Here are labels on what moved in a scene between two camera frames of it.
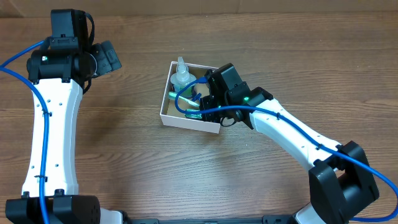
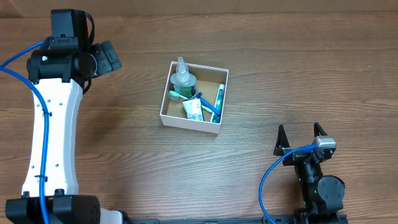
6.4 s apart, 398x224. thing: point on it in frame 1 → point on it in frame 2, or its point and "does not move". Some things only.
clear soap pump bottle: [181, 78] does not move
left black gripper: [109, 58] does not move
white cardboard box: [169, 113] does not move
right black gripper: [206, 104] → [299, 156]
